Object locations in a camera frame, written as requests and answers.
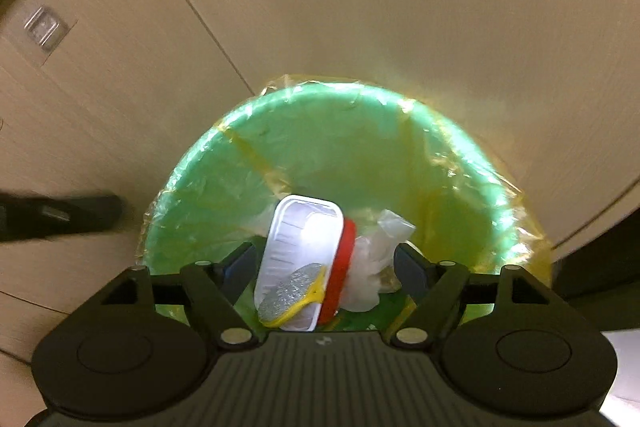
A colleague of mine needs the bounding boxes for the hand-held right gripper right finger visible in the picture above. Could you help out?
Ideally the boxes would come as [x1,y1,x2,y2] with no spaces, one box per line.
[385,244,551,349]

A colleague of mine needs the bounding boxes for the yellow-rimmed round scrubber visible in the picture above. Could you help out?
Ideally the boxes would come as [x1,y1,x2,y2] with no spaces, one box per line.
[257,263,329,328]

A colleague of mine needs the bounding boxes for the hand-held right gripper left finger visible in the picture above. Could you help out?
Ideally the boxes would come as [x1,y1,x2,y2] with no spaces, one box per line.
[102,243,266,349]

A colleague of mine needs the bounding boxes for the red and white plastic tray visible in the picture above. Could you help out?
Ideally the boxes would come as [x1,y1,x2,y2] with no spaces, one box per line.
[254,194,359,333]

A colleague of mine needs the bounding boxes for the green trash bin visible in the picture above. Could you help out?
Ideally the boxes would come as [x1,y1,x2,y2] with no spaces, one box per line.
[135,72,553,333]

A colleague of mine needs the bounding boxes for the clear plastic bag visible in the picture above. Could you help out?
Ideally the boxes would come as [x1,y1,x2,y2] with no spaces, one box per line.
[341,209,416,313]

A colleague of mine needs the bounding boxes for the metal floor socket plate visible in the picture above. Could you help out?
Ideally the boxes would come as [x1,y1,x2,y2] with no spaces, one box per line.
[22,6,69,56]

